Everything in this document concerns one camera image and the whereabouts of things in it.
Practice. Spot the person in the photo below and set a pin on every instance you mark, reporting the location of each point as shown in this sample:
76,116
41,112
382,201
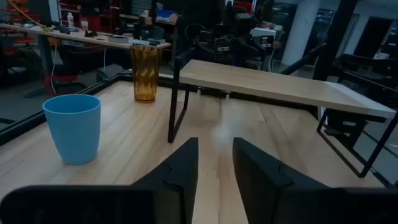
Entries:
149,21

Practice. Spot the light blue plastic cup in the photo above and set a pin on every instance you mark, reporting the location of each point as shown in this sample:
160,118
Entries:
73,130

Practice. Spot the long wooden workbench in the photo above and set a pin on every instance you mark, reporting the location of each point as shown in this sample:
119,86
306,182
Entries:
77,36

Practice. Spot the white equipment box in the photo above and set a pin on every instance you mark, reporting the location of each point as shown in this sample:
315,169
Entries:
264,35

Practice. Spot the white round pillar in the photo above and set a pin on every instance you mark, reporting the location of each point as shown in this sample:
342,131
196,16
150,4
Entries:
300,31

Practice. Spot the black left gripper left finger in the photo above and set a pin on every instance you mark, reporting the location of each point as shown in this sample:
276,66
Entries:
180,174

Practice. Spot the white plastic bottle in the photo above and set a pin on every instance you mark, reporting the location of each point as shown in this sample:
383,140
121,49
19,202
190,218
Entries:
70,20

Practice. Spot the amber ribbed plastic tumbler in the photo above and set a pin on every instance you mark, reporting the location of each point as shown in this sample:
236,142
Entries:
145,74

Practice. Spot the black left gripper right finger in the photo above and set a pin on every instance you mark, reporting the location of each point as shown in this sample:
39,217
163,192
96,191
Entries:
258,180

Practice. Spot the red chair base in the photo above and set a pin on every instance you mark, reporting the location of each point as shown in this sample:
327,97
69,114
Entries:
59,82

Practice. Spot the black table edge rail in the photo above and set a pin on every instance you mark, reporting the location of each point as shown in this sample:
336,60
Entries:
28,123

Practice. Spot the black frame post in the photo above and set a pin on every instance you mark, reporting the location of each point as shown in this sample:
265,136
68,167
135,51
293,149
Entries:
334,37

